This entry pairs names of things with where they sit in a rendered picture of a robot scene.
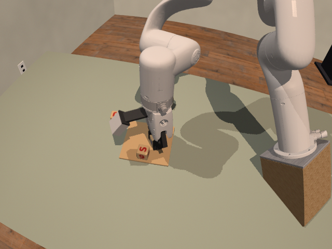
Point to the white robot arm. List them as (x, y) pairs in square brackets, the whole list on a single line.
[(281, 55)]

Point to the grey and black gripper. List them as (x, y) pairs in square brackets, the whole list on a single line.
[(159, 124)]

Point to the orange flat mat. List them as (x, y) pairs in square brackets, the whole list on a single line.
[(137, 133)]

